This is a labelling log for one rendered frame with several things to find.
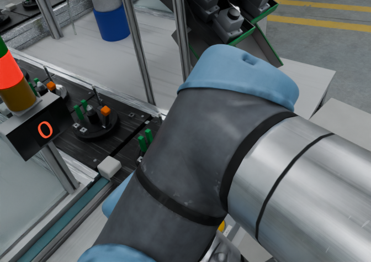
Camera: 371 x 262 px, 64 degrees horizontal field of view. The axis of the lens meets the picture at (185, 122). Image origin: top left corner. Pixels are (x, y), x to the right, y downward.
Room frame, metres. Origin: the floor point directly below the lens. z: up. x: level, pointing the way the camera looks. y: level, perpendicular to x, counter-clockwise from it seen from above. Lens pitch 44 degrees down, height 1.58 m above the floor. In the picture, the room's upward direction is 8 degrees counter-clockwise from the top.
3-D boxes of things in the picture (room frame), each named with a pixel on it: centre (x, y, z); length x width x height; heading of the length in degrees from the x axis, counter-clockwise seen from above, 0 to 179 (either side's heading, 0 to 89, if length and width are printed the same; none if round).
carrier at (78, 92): (0.84, 0.46, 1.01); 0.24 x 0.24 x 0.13; 49
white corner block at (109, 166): (0.50, 0.21, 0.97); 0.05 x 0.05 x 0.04; 49
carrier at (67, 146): (0.68, 0.27, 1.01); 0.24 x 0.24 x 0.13; 49
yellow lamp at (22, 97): (0.45, 0.29, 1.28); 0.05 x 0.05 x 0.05
